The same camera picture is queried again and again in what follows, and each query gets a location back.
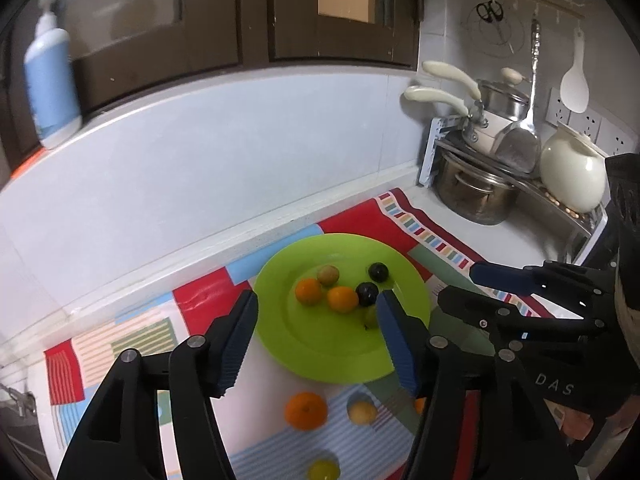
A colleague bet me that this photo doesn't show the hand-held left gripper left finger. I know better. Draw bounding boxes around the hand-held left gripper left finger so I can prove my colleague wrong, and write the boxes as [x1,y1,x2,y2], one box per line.
[56,289,260,480]

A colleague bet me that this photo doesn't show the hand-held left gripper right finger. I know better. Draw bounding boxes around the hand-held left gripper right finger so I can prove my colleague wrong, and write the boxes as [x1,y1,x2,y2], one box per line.
[376,290,568,480]

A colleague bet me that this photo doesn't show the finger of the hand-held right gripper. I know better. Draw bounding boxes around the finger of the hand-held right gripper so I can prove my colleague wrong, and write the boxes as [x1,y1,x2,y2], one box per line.
[437,285,609,347]
[469,261,617,307]

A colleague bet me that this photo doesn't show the green plate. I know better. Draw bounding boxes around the green plate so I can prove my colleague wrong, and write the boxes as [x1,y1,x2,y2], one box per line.
[253,233,432,386]

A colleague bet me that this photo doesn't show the person's right hand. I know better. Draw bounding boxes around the person's right hand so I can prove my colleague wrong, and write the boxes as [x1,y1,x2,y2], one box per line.
[557,402,633,443]

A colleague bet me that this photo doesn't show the colourful patchwork table mat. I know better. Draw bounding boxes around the colourful patchwork table mat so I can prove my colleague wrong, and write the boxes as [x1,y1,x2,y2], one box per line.
[44,187,556,480]

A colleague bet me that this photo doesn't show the large steel pot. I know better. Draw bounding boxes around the large steel pot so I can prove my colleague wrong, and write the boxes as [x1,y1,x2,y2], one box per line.
[434,152,521,226]

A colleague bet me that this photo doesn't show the orange with stem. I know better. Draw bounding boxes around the orange with stem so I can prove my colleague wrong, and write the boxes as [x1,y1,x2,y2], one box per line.
[284,392,329,431]

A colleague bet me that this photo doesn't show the white ceramic pot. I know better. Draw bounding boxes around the white ceramic pot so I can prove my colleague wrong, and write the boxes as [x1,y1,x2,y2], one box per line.
[539,124,610,213]

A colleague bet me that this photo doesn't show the metal spatula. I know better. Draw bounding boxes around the metal spatula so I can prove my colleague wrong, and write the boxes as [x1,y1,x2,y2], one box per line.
[491,18,543,175]

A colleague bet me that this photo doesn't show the steel pot rack white ends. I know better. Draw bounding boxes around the steel pot rack white ends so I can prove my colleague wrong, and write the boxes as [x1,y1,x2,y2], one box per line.
[419,116,611,266]

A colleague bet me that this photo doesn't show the white rice paddle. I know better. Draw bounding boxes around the white rice paddle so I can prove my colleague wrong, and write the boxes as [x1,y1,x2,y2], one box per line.
[559,27,590,114]

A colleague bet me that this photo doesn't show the chrome gooseneck faucet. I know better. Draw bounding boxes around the chrome gooseneck faucet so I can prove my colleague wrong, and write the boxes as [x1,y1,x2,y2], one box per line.
[0,382,38,418]

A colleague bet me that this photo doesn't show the brown framed window sash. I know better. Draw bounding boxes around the brown framed window sash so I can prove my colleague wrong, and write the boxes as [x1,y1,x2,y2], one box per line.
[50,0,256,116]
[267,0,422,72]

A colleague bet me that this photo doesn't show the blue white pump bottle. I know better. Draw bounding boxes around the blue white pump bottle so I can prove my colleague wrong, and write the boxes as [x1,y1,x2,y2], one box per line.
[23,0,83,151]

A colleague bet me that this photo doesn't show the white saucepan cream handle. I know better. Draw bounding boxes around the white saucepan cream handle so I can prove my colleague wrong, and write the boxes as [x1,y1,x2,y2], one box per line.
[404,86,501,157]

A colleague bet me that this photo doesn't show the steel saucepan cream handle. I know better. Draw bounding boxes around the steel saucepan cream handle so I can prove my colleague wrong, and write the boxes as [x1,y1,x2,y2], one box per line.
[421,61,532,122]

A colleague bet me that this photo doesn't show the white wall sockets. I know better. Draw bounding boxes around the white wall sockets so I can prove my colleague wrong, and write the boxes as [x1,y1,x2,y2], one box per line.
[545,87,640,156]

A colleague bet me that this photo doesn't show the black scissors on wall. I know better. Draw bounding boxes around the black scissors on wall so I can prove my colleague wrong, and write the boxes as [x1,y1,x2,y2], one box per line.
[476,1,506,23]

